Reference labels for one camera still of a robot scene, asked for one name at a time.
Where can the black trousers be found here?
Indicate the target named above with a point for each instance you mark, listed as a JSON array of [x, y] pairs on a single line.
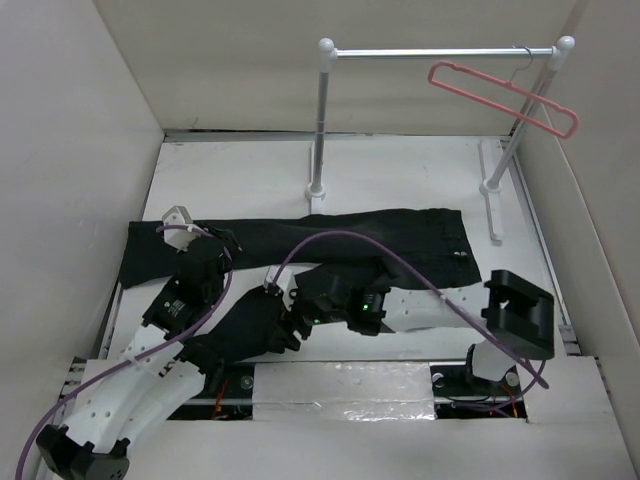
[[388, 248]]

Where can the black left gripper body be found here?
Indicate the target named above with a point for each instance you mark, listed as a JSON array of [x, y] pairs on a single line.
[[237, 248]]

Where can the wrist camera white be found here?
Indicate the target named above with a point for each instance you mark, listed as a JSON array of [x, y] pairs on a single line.
[[281, 282], [176, 223]]

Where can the silver foil tape strip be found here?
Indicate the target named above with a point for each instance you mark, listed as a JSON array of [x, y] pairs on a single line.
[[343, 391]]

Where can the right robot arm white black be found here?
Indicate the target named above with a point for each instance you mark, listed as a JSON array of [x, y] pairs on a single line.
[[513, 317]]

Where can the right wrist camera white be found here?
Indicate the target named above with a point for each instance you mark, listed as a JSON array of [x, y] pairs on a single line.
[[281, 282]]

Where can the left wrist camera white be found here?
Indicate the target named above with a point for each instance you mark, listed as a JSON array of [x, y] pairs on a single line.
[[176, 223]]

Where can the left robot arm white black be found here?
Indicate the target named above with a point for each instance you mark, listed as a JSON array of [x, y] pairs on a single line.
[[164, 364]]

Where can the white metal clothes rack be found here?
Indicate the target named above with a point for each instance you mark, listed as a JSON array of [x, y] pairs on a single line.
[[538, 111]]

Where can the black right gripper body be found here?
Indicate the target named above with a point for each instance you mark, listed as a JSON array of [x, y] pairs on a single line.
[[303, 316]]

